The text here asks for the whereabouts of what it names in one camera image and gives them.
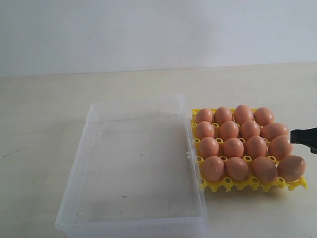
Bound brown egg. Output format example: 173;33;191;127
252;156;278;184
254;107;274;126
277;155;306;182
233;104;254;125
222;138;244;158
225;157;249;182
268;135;293;161
245;135;267;159
198;137;219;159
196;121;215;139
214;107;233;126
195;108;213;124
240;120;261;141
202;156;224;182
260;122;289;142
218;121;239;141

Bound yellow plastic egg tray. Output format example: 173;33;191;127
191;109;308;192

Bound clear plastic container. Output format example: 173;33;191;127
55;95;208;238

